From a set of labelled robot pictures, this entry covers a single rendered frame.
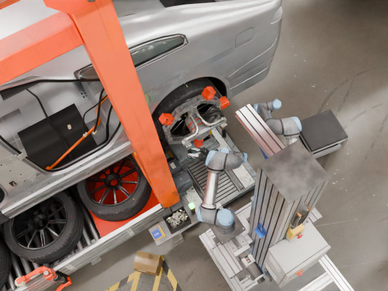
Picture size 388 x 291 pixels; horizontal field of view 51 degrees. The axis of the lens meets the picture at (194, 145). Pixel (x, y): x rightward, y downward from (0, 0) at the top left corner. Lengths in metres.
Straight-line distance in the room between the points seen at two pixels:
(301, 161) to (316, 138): 2.03
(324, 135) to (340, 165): 0.43
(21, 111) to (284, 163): 2.60
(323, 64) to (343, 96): 0.48
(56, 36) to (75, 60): 1.04
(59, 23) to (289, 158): 1.20
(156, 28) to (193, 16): 0.28
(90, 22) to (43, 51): 0.22
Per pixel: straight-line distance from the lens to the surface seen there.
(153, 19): 2.84
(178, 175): 3.78
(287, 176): 2.00
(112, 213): 3.67
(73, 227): 3.75
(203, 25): 2.94
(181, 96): 3.27
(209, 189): 2.91
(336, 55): 5.14
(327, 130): 4.13
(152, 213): 3.72
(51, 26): 1.71
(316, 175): 2.02
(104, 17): 1.68
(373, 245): 4.17
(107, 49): 1.79
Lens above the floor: 3.86
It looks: 62 degrees down
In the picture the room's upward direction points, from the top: 11 degrees counter-clockwise
